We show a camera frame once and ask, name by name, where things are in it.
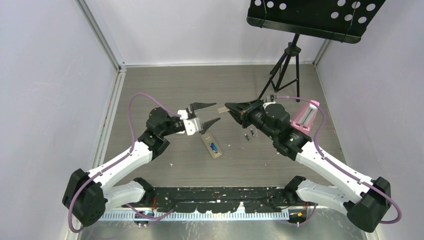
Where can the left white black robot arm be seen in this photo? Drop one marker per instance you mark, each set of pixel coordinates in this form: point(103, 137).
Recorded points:
point(90, 193)

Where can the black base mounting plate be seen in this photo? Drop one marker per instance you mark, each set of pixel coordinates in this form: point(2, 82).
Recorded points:
point(220, 200)

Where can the white remote with buttons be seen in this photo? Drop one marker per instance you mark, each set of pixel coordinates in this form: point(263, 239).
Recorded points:
point(207, 138)

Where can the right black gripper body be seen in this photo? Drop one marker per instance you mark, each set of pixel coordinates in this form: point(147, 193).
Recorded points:
point(253, 115)

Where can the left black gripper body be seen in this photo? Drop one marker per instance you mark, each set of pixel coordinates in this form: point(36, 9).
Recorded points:
point(190, 110)

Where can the remote battery cover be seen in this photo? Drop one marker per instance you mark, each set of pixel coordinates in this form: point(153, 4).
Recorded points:
point(223, 110)

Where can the pink box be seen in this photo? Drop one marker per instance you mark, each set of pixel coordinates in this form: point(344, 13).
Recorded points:
point(305, 117)

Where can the black music stand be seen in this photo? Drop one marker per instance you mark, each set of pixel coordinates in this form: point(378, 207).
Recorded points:
point(342, 21)

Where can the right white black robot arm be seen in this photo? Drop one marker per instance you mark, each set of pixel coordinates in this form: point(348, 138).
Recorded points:
point(364, 200)

